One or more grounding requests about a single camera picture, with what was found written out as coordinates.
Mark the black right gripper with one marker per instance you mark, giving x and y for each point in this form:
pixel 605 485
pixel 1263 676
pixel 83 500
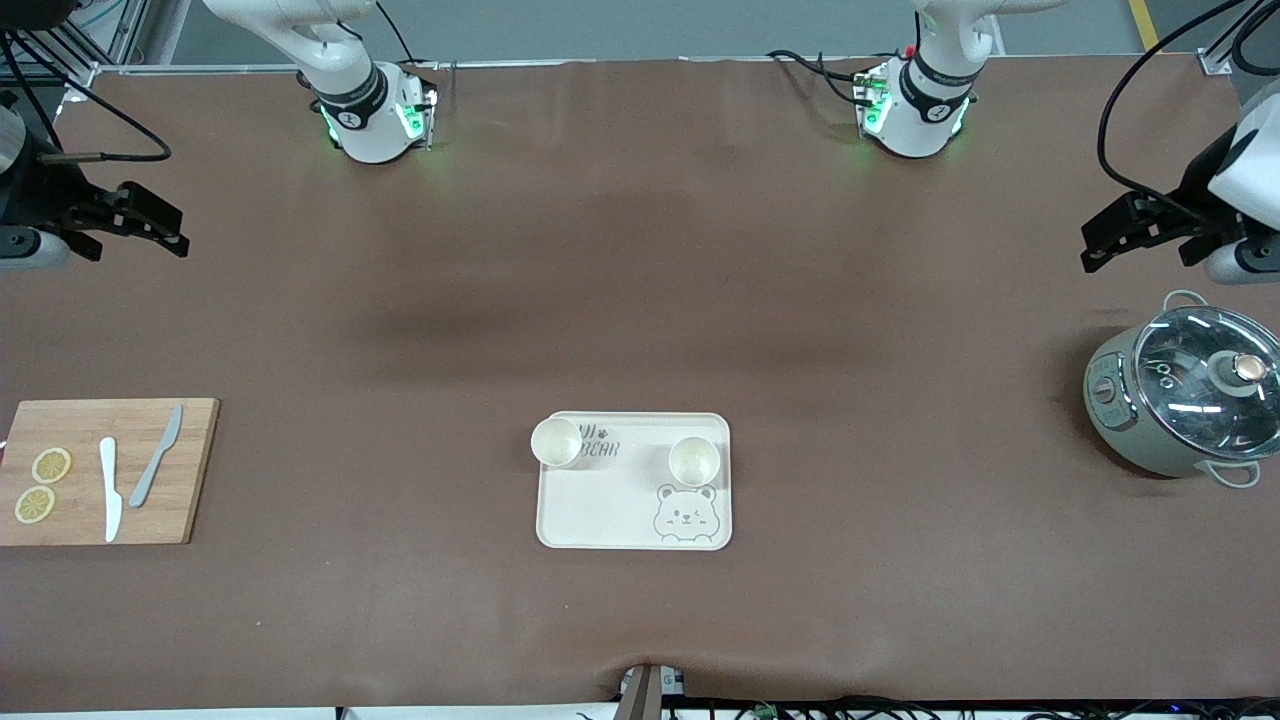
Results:
pixel 38 195

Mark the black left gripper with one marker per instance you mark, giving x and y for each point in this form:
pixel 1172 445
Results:
pixel 1196 180

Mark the white paper cup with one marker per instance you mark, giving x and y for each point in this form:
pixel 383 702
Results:
pixel 694 461
pixel 556 442

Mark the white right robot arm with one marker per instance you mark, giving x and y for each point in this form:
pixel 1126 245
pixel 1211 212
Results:
pixel 350 110

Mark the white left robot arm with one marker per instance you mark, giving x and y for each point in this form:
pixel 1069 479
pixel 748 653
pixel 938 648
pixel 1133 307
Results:
pixel 920 110

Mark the white tray with bear print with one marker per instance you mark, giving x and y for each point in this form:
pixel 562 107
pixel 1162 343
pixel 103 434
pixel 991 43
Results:
pixel 610 510

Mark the glass pot lid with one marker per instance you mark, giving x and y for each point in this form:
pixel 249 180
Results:
pixel 1200 400

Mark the grey-green electric cooking pot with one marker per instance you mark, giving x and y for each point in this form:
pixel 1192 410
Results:
pixel 1120 420

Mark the grey-blue plastic knife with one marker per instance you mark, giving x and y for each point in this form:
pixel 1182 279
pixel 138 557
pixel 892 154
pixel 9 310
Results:
pixel 155 460

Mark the yellow lemon slice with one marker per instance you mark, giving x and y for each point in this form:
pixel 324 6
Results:
pixel 51 465
pixel 35 505

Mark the white plastic knife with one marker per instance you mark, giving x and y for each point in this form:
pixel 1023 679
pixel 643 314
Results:
pixel 110 490

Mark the wooden cutting board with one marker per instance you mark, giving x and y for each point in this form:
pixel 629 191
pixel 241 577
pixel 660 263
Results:
pixel 70 520

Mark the brown table cover sheet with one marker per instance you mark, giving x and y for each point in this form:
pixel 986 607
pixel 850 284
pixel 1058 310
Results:
pixel 640 300

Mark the aluminium frame profile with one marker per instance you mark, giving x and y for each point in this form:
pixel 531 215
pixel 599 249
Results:
pixel 130 25

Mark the metal table edge bracket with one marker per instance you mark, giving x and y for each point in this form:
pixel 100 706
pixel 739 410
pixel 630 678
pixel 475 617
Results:
pixel 650 690

